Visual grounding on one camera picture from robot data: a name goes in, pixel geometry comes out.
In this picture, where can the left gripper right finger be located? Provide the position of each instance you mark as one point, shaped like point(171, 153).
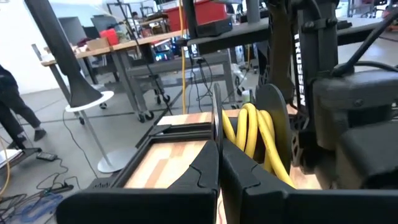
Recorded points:
point(248, 199)

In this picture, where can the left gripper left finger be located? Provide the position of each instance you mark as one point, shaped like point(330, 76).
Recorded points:
point(186, 199)

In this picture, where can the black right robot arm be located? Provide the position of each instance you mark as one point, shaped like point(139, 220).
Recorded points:
point(317, 46)

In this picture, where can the grey round-base floor stand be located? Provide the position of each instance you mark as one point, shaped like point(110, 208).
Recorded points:
point(118, 158)

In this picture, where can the black power strip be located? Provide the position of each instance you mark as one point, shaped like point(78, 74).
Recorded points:
point(60, 188)

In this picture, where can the thin black slanted rod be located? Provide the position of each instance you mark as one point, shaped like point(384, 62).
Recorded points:
point(146, 62)

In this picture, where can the black power adapter brick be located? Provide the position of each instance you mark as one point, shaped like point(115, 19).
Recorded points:
point(46, 156)

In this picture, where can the black side desk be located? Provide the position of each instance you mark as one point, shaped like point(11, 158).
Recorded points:
point(236, 34)

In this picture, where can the wooden top wheeled workbench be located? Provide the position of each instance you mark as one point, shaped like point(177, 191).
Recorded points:
point(140, 42)

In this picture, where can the black rolling stand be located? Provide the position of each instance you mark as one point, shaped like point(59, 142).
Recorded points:
point(28, 152)

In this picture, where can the black desktop device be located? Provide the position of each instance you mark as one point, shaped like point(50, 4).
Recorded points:
point(214, 28)

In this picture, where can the small red box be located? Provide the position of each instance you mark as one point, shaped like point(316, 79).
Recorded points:
point(109, 37)

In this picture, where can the cardboard box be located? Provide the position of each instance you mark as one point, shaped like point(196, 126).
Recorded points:
point(96, 44)

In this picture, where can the large red tote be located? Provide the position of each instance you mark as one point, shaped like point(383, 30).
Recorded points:
point(211, 12)

